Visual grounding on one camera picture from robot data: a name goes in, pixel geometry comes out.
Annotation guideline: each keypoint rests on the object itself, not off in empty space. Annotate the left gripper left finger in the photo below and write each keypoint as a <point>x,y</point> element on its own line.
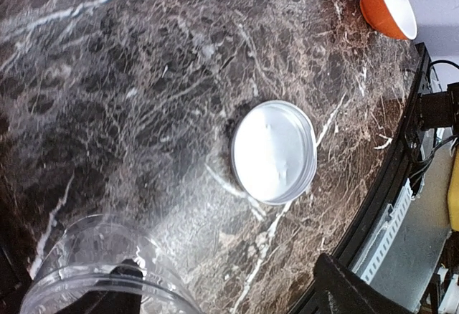
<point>110,301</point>

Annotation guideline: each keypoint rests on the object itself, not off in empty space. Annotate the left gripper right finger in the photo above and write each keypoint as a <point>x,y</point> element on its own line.
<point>339,290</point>

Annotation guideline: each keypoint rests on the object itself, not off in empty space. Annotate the clear plastic jar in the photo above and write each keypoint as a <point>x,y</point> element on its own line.
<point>83,257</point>

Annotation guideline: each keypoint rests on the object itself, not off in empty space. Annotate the yellow box device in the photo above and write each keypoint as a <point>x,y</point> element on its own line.
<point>453,192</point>

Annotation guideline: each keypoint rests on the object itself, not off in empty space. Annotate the silver jar lid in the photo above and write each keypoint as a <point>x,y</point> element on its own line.
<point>274,153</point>

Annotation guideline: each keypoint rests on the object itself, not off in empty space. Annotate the orange and white bowl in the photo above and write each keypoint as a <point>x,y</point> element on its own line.
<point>393,18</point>

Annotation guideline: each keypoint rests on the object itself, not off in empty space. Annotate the white slotted cable duct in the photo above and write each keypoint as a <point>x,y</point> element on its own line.
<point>381,239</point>

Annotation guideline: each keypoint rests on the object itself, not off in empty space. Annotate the black front rail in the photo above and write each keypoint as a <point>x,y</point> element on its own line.
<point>373,148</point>

